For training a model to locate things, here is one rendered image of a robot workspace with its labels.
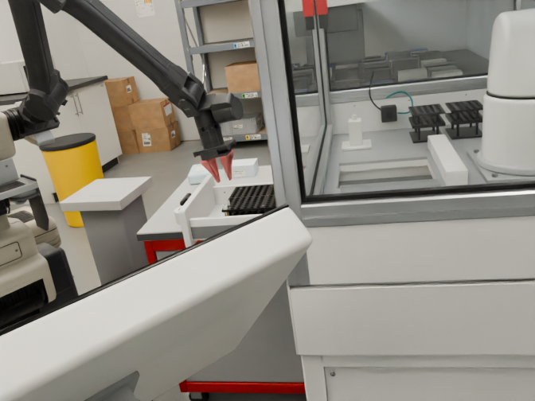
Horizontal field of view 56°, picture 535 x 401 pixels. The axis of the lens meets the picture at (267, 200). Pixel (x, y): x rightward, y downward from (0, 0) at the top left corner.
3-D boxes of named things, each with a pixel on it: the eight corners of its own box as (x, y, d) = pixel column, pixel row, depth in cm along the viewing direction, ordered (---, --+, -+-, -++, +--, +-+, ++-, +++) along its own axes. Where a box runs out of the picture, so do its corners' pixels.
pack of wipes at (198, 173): (212, 182, 201) (210, 172, 199) (189, 185, 201) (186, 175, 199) (215, 171, 215) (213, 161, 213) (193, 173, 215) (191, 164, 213)
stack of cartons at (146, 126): (106, 155, 590) (87, 83, 560) (120, 147, 619) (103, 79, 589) (171, 151, 567) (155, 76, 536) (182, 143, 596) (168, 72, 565)
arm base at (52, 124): (46, 103, 147) (4, 112, 139) (50, 87, 141) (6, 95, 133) (60, 126, 146) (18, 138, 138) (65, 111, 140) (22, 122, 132)
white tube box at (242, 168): (224, 178, 203) (222, 166, 201) (229, 172, 211) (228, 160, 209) (255, 177, 200) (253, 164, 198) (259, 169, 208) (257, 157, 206)
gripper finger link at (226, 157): (234, 182, 129) (224, 147, 126) (209, 187, 131) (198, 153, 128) (241, 174, 135) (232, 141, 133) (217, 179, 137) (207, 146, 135)
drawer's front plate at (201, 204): (185, 249, 133) (177, 211, 129) (213, 206, 159) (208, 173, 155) (192, 248, 133) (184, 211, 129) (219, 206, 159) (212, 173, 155)
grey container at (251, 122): (221, 136, 543) (219, 121, 537) (230, 129, 570) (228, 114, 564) (256, 134, 532) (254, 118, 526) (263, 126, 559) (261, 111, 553)
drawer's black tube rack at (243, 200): (225, 231, 136) (221, 210, 133) (239, 206, 152) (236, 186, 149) (306, 227, 131) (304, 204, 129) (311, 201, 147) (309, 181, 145)
